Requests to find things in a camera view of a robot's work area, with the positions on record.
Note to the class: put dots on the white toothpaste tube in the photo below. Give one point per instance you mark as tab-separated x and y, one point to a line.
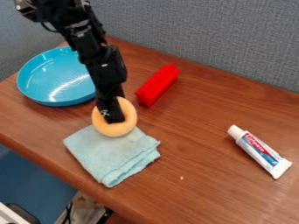
263	154

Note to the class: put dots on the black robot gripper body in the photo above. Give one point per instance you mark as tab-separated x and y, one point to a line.
102	60

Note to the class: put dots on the light blue cloth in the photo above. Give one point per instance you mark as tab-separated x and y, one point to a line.
112	158

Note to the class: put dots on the blue plate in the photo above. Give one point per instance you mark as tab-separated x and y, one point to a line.
54	80

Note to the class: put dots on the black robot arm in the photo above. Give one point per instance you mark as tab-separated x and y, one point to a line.
72	19

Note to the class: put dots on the red plastic block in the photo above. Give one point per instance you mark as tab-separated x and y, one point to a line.
152	89

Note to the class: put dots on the yellow foam ball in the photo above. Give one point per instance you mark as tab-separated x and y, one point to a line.
120	128

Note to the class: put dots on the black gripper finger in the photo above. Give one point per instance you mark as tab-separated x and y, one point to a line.
108	106

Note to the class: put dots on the objects under table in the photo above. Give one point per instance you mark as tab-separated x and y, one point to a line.
81	211

